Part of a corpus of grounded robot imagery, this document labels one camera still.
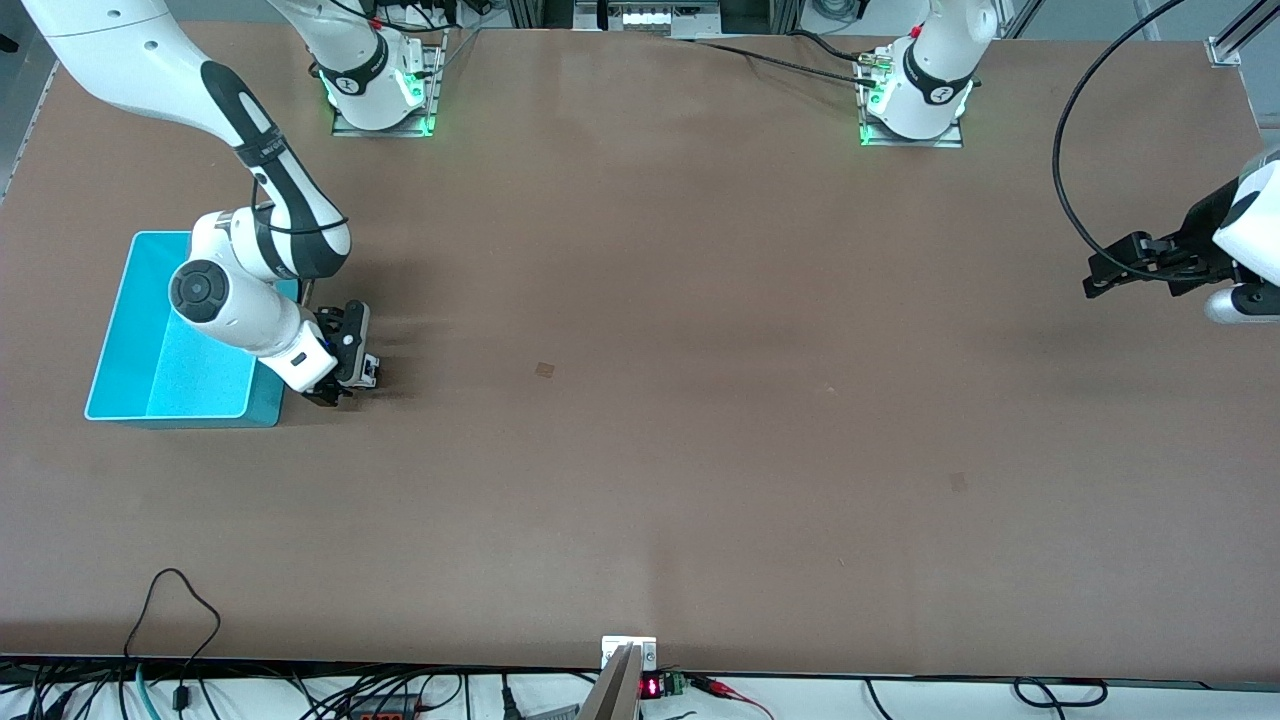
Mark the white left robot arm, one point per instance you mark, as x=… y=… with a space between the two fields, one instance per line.
x=930 y=70

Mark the red LED display module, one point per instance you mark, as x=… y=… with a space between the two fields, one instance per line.
x=652 y=687

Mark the white jeep toy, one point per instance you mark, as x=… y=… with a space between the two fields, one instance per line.
x=371 y=372

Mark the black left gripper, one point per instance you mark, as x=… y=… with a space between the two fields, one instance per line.
x=1203 y=227

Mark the black power plug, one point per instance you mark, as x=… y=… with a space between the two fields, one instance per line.
x=508 y=700

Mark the red and black connector box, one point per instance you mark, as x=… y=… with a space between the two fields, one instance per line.
x=385 y=712

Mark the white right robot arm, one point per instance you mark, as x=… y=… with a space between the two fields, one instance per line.
x=120 y=60

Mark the cyan plastic bin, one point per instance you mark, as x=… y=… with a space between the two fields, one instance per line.
x=130 y=350

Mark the aluminium profile with corner plate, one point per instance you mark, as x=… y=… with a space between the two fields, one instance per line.
x=1225 y=50

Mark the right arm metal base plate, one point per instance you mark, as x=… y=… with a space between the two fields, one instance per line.
x=428 y=100

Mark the metal rack with lights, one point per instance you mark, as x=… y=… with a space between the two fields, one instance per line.
x=650 y=18

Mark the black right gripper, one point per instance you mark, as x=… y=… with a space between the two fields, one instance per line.
x=350 y=330

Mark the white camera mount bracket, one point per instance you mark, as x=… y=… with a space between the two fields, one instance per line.
x=612 y=645

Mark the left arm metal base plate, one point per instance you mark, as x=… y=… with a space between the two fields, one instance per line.
x=950 y=138

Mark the grey metal beam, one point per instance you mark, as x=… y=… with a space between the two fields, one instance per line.
x=612 y=695

